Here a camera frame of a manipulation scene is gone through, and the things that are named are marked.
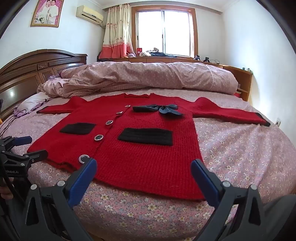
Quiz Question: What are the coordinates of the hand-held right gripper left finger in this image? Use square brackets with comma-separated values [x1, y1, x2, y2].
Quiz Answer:
[14, 158, 97, 241]

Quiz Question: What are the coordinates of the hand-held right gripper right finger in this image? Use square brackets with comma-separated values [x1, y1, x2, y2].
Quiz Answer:
[190, 159, 273, 241]

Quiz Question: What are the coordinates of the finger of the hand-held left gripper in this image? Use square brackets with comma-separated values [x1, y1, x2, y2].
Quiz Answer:
[0, 136, 33, 151]
[5, 150, 49, 165]

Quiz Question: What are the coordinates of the red knitted cardigan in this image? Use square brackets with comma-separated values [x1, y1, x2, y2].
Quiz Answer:
[27, 93, 271, 202]

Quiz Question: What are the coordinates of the pile of clothes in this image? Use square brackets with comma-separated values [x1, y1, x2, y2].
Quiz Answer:
[138, 47, 177, 57]

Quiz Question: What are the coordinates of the pale purple pillow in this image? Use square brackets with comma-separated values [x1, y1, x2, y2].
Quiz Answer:
[14, 92, 48, 114]

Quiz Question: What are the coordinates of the pink floral bed sheet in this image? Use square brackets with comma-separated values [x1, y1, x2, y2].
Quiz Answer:
[0, 91, 296, 241]

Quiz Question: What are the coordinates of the dark wooden headboard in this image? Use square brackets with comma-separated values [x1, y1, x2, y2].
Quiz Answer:
[0, 49, 88, 121]

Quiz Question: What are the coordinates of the wooden bedside shelf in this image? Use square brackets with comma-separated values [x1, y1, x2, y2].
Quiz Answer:
[222, 65, 253, 102]

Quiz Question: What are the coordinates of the pink floral quilt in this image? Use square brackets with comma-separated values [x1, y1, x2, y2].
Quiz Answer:
[38, 61, 238, 98]

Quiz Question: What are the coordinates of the wooden window ledge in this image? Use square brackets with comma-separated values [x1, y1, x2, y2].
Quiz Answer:
[114, 56, 223, 67]

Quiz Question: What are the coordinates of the cream and red curtain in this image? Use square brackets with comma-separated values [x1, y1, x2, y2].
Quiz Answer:
[99, 4, 131, 59]

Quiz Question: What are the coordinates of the cream air conditioner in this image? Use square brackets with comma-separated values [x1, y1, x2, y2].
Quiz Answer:
[76, 5, 104, 24]

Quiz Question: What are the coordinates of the wooden framed window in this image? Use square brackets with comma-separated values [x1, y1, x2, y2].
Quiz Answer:
[132, 3, 198, 58]

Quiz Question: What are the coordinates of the thin black cable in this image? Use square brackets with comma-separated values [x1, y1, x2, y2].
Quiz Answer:
[0, 108, 26, 138]

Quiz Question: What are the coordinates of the framed wall photo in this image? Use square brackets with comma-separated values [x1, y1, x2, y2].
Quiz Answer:
[31, 0, 64, 28]

